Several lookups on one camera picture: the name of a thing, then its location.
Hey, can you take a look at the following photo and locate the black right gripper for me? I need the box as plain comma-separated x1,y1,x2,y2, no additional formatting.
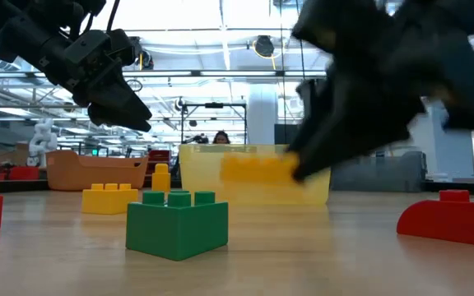
290,22,450,183

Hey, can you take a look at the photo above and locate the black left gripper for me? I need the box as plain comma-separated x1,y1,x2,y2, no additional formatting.
37,27,154,133

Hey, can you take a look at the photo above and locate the small tall yellow toy brick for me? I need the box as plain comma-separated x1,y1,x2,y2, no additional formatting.
151,163,172,193

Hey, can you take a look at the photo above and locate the orange-yellow toy brick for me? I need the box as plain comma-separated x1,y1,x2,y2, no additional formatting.
219,152,302,186

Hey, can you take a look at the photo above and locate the small square yellow toy brick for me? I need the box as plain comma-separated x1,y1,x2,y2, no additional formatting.
81,183,139,215

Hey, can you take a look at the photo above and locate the small square green toy brick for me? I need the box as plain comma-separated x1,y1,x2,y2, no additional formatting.
125,189,230,262

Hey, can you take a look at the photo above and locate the black display panel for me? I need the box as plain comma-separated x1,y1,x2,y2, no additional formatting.
273,123,300,146

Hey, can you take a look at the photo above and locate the red plastic crate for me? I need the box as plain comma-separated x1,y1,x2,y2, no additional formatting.
147,149,172,176

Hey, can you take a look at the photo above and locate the orange plastic bin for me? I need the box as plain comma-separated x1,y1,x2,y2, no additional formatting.
45,149,150,192

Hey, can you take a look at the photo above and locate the grey translucent plastic bin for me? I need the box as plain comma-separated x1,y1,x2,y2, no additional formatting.
330,150,428,193

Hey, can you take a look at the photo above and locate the person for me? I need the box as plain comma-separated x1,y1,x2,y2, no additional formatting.
211,130,232,146

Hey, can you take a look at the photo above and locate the yellow translucent plastic bin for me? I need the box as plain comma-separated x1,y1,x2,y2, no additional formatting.
178,143,332,207

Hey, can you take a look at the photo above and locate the red storage crate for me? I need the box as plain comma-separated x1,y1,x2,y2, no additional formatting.
7,165,40,182

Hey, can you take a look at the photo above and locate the brown cardboard box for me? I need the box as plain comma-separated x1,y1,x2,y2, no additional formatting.
0,142,30,167

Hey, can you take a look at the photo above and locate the black ceiling cable reel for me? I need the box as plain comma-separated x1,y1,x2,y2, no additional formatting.
253,35,277,59
137,49,156,72

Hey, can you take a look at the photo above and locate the black metal gantry frame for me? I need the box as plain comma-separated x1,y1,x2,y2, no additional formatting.
180,102,249,146

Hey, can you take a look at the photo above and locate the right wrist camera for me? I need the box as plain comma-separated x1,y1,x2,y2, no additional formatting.
290,0,386,58

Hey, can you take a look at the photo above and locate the black aluminium table frame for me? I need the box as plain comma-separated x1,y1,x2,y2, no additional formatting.
0,177,474,196

